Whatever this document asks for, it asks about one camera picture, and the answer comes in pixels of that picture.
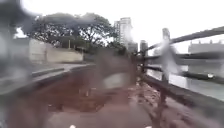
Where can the tall pale building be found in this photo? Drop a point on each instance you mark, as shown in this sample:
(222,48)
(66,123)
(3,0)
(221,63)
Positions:
(125,31)

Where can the large spreading trees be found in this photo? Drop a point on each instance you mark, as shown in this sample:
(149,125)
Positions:
(83,28)

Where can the red paved path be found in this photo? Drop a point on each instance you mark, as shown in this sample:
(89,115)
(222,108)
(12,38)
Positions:
(110,115)

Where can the robot's own part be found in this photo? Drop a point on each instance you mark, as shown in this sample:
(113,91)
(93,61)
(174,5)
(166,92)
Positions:
(72,126)
(148,127)

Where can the grey paved strip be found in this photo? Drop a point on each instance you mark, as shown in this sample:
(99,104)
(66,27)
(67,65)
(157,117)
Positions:
(20,85)

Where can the low distant building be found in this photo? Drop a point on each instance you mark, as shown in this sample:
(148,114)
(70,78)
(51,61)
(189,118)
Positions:
(206,47)

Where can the grey water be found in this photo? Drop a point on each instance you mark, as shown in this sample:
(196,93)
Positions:
(208,88)

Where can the pale concrete wall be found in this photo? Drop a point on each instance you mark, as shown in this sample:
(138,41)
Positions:
(60,55)

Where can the dark wooden rail fence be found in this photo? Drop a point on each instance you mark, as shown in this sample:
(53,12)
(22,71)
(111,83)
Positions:
(200,34)

